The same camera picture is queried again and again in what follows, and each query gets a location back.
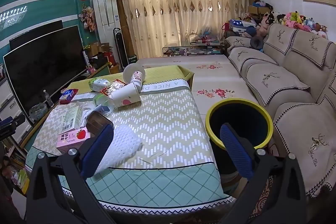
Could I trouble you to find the white bottle with red label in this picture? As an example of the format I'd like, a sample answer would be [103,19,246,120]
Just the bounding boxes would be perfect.
[130,71,146,92]

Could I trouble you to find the white foam net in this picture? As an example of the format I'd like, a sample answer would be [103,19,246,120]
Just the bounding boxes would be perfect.
[91,126,143,180]

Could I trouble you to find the pink strawberry milk carton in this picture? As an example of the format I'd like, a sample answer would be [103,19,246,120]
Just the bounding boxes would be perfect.
[56,127,91,155]

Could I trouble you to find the green patterned tablecloth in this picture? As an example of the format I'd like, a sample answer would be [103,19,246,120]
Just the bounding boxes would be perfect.
[25,65,231,210]

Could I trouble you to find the tower fan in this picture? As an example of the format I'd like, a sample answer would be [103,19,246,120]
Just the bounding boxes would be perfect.
[113,28,129,69]

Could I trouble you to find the dark brown tin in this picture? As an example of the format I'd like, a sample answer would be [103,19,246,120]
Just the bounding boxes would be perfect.
[86,111,114,134]

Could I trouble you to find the large black television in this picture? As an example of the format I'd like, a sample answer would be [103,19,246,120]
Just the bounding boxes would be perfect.
[3,25,88,119]

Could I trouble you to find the beige sofa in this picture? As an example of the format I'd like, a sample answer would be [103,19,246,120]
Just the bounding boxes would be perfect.
[224,23,336,198]

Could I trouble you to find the white paper plate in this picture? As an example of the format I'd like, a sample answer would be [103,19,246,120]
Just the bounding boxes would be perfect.
[123,63,144,83]

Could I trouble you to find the glass low table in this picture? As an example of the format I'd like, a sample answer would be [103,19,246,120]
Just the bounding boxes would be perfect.
[162,42,226,56]

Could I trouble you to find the green white bag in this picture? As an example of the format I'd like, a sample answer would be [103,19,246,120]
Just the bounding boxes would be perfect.
[89,77,111,92]

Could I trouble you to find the white paper cup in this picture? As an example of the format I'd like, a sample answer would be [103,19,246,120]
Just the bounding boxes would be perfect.
[112,82,141,107]

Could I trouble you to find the hanging flower decoration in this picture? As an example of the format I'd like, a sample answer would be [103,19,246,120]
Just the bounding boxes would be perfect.
[79,5,96,31]

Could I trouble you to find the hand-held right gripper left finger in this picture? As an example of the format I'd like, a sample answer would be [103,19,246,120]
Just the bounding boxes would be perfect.
[26,123,116,224]

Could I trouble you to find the shelf of colourful books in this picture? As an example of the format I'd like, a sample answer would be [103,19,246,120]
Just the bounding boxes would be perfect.
[0,143,30,195]

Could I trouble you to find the yellow rimmed dark bin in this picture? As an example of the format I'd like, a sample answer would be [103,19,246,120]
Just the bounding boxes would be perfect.
[205,98,274,184]

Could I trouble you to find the blue star print bag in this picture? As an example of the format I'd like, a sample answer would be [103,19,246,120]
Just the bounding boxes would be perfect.
[230,19,256,35]

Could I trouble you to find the small black television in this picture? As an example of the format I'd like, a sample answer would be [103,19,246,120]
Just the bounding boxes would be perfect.
[9,20,63,50]

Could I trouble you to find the white tissue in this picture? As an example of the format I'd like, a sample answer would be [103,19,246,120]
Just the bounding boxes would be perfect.
[80,105,101,126]

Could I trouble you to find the red canister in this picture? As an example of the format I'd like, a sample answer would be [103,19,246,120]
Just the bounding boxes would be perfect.
[106,49,116,67]

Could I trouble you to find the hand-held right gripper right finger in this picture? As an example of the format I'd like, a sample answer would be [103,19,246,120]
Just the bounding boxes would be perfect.
[220,123,307,224]

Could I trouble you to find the clear cup with green band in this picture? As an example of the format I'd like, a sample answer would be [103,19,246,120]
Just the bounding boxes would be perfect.
[92,94,116,113]

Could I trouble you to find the white drawer cabinet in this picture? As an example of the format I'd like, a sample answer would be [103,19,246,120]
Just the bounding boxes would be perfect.
[0,77,33,146]

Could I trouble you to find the black device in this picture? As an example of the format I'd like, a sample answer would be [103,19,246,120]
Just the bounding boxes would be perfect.
[0,115,25,140]

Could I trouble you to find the grey neck pillow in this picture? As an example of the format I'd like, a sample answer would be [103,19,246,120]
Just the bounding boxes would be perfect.
[250,35,264,50]

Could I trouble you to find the floral white bed sheet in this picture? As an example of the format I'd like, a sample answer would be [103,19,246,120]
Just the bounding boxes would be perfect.
[136,55,252,109]

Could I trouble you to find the clear water bottle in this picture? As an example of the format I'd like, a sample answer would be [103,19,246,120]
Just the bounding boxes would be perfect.
[43,90,54,107]

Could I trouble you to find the pile of plush toys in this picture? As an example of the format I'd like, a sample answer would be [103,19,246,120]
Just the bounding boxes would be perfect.
[243,10,328,41]

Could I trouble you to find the open cardboard box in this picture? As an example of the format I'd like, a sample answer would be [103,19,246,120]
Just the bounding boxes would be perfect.
[88,42,113,56]

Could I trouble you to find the glass ashtray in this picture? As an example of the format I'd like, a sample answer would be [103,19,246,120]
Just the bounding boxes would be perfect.
[28,103,48,122]

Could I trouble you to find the red snack packet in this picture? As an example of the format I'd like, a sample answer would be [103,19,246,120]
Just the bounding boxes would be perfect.
[100,80,126,96]

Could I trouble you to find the white standing air conditioner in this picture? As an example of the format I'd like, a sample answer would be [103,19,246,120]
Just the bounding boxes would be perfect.
[92,0,121,56]

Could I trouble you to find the pale green carton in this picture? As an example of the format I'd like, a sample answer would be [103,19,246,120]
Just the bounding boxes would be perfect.
[59,106,84,134]

